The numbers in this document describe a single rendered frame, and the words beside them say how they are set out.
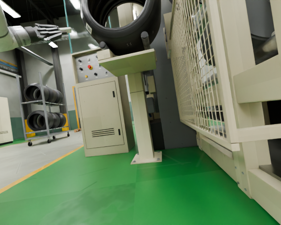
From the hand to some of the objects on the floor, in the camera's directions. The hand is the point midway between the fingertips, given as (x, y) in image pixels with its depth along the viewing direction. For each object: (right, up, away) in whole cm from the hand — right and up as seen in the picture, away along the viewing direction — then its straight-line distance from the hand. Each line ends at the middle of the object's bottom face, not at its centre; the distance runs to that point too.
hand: (65, 30), depth 83 cm
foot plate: (+52, -92, +46) cm, 115 cm away
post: (+52, -92, +46) cm, 116 cm away
